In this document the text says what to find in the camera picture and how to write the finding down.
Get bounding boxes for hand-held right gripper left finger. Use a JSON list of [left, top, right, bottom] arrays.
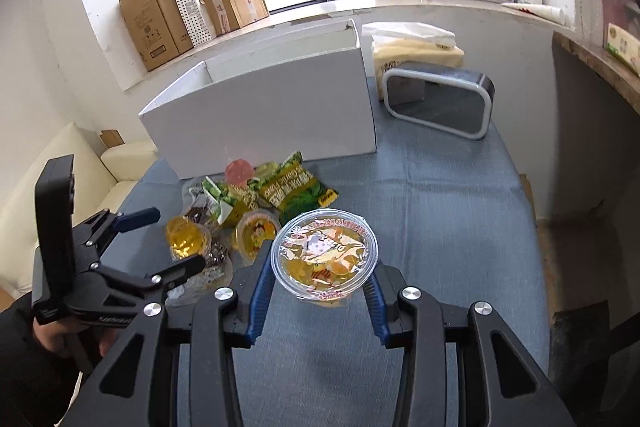
[[90, 252, 276, 427]]

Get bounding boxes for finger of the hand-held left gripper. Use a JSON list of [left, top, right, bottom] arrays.
[[92, 255, 207, 308], [75, 207, 162, 255]]

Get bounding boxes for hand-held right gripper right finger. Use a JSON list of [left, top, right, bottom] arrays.
[[362, 264, 581, 427]]

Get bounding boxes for clear lidded jelly cup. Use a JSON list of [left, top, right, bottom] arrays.
[[271, 208, 379, 309]]

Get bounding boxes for white cardboard storage box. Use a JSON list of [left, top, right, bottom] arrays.
[[138, 18, 378, 180]]

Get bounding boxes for person's left forearm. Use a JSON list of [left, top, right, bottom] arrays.
[[0, 292, 86, 427]]

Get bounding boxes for person's left hand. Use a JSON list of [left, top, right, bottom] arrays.
[[32, 322, 123, 359]]

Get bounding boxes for clear candy wrappers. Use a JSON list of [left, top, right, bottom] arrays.
[[165, 257, 233, 308]]

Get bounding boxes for yellow jelly cup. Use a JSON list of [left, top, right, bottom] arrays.
[[165, 215, 213, 260]]

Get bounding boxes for orange cartoon jelly cup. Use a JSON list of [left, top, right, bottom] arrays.
[[235, 210, 280, 258]]

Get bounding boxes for cream leather sofa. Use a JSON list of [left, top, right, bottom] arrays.
[[0, 122, 158, 308]]

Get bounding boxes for small green snack packet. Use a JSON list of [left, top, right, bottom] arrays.
[[202, 177, 261, 228], [257, 152, 338, 212]]

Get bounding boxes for pink jelly cup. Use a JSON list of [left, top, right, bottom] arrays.
[[224, 159, 256, 185]]

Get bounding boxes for blue tablecloth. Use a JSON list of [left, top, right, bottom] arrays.
[[135, 77, 551, 427]]

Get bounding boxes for flat cardboard sheet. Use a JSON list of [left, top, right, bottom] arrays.
[[520, 174, 538, 220]]

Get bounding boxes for tall cardboard box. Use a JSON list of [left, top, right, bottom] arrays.
[[119, 0, 193, 72]]

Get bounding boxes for silver framed desk clock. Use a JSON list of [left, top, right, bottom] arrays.
[[382, 61, 496, 141]]

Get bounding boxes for open cardboard box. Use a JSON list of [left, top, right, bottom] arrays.
[[197, 0, 271, 38]]

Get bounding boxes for tissue pack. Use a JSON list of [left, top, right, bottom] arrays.
[[361, 22, 465, 100]]

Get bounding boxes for stone counter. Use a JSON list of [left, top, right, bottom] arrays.
[[552, 29, 640, 118]]

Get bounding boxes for cream patterned tissue box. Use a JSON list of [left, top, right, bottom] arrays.
[[602, 22, 640, 75]]

